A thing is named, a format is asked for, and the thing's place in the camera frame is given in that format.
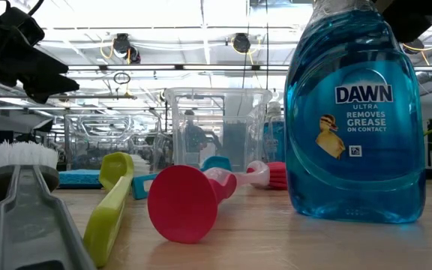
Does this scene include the grey dish brush white bristles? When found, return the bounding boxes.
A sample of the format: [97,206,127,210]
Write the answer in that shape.
[0,140,97,270]

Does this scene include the black ceiling light track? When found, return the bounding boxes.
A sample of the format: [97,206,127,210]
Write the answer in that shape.
[65,63,290,73]

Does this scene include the blue sponge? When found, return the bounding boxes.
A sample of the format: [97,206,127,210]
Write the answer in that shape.
[57,169,104,190]

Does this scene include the black ceiling cable reel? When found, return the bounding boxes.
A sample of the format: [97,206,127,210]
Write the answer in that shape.
[112,32,142,65]
[402,37,426,56]
[232,32,252,55]

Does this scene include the black hanging ring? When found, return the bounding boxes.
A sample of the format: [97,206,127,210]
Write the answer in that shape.
[112,71,132,86]

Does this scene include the black hanging vertical cable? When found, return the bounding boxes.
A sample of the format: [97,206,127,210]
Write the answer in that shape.
[263,0,270,117]

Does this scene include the tall clear plastic bin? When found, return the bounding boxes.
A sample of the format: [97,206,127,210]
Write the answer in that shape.
[163,87,274,174]

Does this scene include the blue Dawn dish soap bottle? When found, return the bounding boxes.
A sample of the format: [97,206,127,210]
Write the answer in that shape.
[283,0,427,225]
[263,100,287,163]

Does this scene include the red white suction-cup dish brush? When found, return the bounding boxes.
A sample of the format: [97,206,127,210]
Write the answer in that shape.
[147,160,288,245]

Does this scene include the person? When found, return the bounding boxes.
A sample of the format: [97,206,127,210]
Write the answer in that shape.
[183,109,209,155]

